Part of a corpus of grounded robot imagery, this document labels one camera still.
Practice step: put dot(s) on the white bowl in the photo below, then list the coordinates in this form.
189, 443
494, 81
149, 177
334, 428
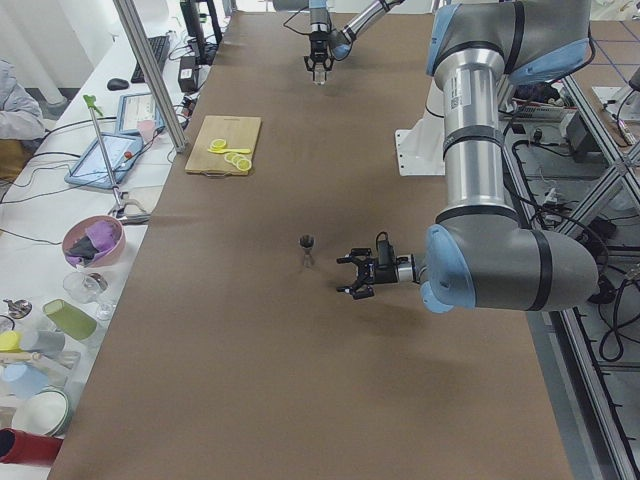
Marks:
46, 413

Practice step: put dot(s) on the seated person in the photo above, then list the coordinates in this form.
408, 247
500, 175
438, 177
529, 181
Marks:
21, 115

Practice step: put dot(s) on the lemon slice end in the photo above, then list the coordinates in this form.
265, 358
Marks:
246, 166

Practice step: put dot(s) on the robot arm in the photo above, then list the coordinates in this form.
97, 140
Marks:
328, 43
477, 253

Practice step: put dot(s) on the purple cloth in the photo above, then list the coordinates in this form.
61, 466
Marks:
98, 239

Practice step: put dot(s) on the green cup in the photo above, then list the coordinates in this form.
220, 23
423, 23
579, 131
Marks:
69, 319

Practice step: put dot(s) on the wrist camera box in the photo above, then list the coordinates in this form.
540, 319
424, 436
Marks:
385, 251

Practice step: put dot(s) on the grabber stick green tip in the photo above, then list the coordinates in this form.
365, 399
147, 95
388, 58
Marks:
127, 210

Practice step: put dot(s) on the lemon slice near knife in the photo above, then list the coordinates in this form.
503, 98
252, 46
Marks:
230, 156

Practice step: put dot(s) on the black power brick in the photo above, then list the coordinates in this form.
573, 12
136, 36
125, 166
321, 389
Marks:
188, 75

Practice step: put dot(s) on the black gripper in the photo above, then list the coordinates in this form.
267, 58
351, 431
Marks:
318, 46
385, 275

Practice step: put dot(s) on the steel jigger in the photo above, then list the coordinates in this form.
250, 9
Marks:
306, 242

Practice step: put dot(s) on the light blue cup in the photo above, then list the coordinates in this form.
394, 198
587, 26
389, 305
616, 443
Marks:
24, 380

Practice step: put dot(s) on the yellow cup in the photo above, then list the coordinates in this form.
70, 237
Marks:
10, 341

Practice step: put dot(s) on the near teach pendant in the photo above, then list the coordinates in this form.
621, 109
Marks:
90, 170

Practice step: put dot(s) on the far teach pendant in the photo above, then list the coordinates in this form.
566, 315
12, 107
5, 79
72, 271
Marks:
135, 108

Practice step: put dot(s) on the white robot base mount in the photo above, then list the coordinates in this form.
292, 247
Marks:
419, 149

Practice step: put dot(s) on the black mouse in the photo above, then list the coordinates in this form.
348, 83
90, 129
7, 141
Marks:
117, 84

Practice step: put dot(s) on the lemon slice by knife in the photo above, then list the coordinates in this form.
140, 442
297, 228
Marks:
218, 144

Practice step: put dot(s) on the lemon slice middle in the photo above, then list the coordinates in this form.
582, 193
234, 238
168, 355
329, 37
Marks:
240, 159

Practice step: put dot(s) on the wooden cutting board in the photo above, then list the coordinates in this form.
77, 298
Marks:
238, 131

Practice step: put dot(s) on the wine glass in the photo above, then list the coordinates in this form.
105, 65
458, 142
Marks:
88, 288

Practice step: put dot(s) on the teach pendant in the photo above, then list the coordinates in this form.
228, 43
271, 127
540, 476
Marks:
135, 108
90, 170

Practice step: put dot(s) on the pink bowl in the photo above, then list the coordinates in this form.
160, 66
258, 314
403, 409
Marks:
78, 230

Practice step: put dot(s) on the black monitor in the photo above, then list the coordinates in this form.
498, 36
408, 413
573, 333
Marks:
204, 51

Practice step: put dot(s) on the pink cup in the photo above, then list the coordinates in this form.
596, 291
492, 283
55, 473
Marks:
146, 129

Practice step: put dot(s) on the aluminium frame post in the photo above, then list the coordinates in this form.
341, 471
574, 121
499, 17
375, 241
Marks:
137, 37

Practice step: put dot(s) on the grey cup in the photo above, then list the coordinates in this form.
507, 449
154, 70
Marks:
46, 342

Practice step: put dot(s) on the red cylinder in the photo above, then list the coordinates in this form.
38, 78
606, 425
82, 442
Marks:
20, 447

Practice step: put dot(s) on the yellow plastic knife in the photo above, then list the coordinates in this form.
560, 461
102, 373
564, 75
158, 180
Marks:
229, 150

